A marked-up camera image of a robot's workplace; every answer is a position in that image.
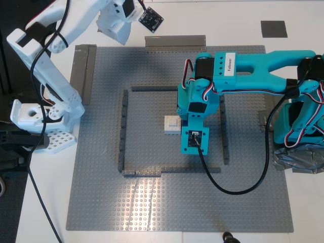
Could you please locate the red white black servo wire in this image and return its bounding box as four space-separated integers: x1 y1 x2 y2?
285 54 324 150
182 58 220 102

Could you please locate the wrinkled grey tape patch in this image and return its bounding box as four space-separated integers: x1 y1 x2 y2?
257 97 281 152

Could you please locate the black knob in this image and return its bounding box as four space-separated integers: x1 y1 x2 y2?
222 231 240 243

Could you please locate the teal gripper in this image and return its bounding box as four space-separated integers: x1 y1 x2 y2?
176 78 219 121

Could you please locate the crumpled silver duct tape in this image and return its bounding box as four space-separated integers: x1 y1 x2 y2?
272 144 324 175

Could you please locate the grey tape square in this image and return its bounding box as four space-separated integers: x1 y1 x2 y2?
260 20 289 38

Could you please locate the dark grey brick row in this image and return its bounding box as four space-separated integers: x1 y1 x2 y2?
219 95 231 166
131 86 179 92
118 90 129 175
161 166 222 174

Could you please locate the black table clamp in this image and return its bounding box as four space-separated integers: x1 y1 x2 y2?
0 128 50 173

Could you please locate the white brick cube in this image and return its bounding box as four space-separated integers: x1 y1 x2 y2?
164 115 183 136

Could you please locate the bare black camera board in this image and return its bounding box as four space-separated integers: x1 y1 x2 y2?
138 7 165 33

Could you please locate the grey studded baseplate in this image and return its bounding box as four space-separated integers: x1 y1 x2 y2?
65 45 295 232

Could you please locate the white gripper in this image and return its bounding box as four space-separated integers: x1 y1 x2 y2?
96 0 139 46

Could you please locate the teal framed camera module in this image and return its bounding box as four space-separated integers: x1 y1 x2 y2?
180 112 210 155

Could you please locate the lighter grey studded brick row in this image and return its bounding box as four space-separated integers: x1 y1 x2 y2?
122 169 163 177

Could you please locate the white Follower label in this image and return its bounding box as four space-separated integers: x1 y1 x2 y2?
224 52 237 76

